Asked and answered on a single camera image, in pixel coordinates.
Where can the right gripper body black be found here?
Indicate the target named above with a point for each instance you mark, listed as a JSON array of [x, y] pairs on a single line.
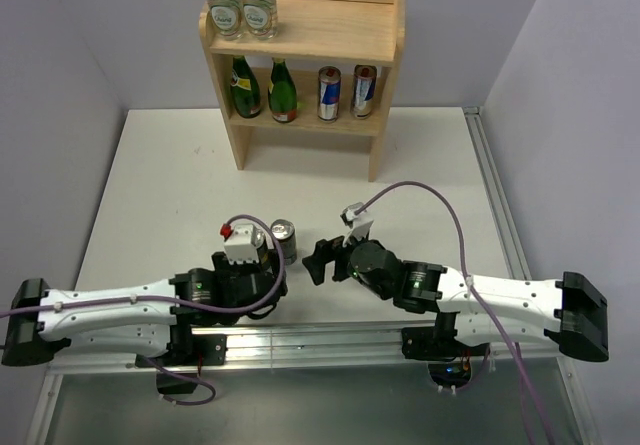
[[344, 269]]

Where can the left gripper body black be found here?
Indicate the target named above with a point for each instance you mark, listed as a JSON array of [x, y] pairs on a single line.
[[227, 270]]

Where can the black can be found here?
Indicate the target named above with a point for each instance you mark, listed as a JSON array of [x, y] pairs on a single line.
[[260, 243], [284, 232]]

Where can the green glass bottle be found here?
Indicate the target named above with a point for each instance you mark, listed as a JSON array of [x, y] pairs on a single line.
[[282, 94], [244, 88]]

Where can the silver blue energy can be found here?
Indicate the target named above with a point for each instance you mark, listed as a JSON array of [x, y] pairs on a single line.
[[364, 82], [329, 89]]

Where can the green glass bottle front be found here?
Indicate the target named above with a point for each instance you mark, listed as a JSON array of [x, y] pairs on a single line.
[[244, 88]]

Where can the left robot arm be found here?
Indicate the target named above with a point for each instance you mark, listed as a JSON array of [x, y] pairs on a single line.
[[155, 320]]

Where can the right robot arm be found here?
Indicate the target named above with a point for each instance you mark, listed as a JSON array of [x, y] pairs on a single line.
[[471, 313]]

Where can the wooden two-tier shelf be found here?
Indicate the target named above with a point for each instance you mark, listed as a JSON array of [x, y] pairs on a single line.
[[320, 32]]

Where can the clear glass bottle right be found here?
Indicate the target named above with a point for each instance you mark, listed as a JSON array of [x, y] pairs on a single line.
[[261, 18]]

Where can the clear glass bottle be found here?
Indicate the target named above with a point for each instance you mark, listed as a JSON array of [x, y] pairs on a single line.
[[261, 18], [223, 5]]

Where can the clear glass bottle left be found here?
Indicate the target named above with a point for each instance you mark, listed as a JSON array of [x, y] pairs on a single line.
[[223, 5]]

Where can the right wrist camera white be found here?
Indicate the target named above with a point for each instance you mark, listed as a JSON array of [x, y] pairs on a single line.
[[359, 222]]

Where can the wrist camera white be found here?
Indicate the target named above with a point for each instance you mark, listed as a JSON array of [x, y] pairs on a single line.
[[238, 246], [359, 222]]

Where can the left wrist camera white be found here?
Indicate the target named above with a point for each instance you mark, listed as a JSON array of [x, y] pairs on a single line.
[[238, 246]]

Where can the aluminium rail front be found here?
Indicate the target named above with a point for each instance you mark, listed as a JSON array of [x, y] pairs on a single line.
[[347, 384]]

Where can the aluminium rail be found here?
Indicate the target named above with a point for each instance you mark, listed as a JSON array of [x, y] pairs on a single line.
[[347, 384], [506, 228]]

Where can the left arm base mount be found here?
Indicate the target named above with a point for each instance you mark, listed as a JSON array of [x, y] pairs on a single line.
[[175, 380]]

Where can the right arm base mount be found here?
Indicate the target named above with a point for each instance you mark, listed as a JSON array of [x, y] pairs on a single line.
[[452, 365]]

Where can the aluminium rail right side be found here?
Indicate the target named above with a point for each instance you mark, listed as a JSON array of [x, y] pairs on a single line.
[[506, 228]]

